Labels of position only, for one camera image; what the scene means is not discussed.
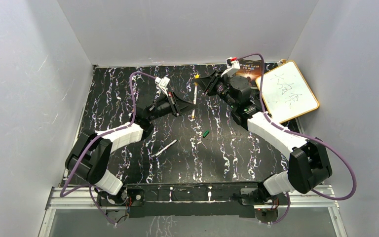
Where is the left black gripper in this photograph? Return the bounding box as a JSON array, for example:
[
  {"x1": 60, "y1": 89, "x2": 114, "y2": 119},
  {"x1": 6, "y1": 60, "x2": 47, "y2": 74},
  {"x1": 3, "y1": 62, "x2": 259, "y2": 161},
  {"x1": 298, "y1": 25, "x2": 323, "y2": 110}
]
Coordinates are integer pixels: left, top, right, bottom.
[{"x1": 148, "y1": 91, "x2": 197, "y2": 122}]

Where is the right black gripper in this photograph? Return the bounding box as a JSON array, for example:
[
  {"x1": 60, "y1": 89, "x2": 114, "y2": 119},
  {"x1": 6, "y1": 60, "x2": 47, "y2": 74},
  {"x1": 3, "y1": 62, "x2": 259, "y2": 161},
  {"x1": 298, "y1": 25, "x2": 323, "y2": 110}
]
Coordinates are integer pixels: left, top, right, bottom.
[{"x1": 195, "y1": 70, "x2": 237, "y2": 110}]

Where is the white marker pen yellow end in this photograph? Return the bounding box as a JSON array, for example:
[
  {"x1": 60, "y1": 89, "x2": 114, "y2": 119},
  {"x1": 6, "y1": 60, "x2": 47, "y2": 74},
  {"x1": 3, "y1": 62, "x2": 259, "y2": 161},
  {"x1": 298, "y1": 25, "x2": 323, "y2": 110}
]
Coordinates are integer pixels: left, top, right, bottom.
[{"x1": 191, "y1": 82, "x2": 198, "y2": 119}]

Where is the green pen cap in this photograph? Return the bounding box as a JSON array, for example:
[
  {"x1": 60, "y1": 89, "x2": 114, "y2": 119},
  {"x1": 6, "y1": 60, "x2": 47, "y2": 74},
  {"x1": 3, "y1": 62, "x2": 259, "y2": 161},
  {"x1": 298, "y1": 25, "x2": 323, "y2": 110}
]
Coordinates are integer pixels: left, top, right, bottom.
[{"x1": 202, "y1": 130, "x2": 210, "y2": 138}]

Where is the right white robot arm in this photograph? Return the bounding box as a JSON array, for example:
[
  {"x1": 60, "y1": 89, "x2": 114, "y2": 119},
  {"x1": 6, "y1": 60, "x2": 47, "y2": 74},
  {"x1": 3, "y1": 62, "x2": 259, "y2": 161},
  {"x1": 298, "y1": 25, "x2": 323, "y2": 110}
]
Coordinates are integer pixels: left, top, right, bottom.
[{"x1": 194, "y1": 71, "x2": 333, "y2": 204}]

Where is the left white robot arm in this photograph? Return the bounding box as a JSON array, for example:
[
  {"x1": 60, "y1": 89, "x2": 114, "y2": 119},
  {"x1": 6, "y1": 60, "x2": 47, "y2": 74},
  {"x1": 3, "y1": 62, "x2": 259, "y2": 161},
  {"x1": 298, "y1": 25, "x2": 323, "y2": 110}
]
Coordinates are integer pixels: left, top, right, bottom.
[{"x1": 65, "y1": 92, "x2": 196, "y2": 205}]

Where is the dark book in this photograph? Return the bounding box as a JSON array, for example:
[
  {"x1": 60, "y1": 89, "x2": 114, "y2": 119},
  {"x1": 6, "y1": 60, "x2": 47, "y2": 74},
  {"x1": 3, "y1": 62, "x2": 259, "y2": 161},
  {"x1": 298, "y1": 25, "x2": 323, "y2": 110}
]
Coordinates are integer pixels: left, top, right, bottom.
[{"x1": 235, "y1": 59, "x2": 263, "y2": 87}]

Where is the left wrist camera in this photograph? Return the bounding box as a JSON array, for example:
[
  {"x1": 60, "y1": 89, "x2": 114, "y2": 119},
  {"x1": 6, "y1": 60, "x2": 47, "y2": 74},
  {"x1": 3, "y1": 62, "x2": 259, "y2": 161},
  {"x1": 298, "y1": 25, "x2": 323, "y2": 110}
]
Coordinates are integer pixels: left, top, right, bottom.
[{"x1": 155, "y1": 77, "x2": 170, "y2": 95}]

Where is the whiteboard with wooden frame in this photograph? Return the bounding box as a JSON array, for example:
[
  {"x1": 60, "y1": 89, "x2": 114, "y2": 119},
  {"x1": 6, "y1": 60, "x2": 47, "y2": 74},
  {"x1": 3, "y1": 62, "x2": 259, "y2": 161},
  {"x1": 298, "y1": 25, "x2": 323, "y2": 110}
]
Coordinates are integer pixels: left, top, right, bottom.
[{"x1": 262, "y1": 61, "x2": 319, "y2": 123}]

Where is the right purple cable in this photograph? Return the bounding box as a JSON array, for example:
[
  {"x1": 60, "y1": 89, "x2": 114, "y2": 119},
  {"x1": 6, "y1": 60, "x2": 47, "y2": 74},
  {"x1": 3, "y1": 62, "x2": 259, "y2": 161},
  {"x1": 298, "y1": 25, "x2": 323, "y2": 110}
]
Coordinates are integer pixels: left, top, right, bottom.
[{"x1": 235, "y1": 53, "x2": 357, "y2": 225}]

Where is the purple cable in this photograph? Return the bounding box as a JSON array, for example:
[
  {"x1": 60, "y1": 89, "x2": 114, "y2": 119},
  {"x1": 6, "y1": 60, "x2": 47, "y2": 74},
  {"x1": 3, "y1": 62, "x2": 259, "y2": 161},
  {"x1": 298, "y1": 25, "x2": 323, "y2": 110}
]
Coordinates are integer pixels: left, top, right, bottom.
[
  {"x1": 59, "y1": 71, "x2": 159, "y2": 226},
  {"x1": 235, "y1": 53, "x2": 357, "y2": 225}
]

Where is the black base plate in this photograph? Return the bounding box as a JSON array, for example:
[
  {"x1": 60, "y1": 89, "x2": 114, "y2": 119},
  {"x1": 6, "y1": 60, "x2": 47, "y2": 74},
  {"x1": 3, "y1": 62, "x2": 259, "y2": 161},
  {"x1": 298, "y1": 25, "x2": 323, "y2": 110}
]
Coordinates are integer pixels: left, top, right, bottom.
[{"x1": 96, "y1": 181, "x2": 288, "y2": 220}]

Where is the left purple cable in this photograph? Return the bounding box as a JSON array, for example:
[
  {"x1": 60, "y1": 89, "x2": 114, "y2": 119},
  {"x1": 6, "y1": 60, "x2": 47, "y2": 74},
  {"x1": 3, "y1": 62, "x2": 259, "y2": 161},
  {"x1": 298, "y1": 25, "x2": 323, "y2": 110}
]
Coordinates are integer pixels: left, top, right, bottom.
[{"x1": 59, "y1": 71, "x2": 159, "y2": 226}]

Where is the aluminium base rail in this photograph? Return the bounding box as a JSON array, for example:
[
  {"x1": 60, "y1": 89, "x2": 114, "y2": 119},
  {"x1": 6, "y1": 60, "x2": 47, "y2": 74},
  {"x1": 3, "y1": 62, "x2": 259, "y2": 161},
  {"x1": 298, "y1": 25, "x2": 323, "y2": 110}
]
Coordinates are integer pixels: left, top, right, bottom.
[{"x1": 39, "y1": 184, "x2": 347, "y2": 237}]

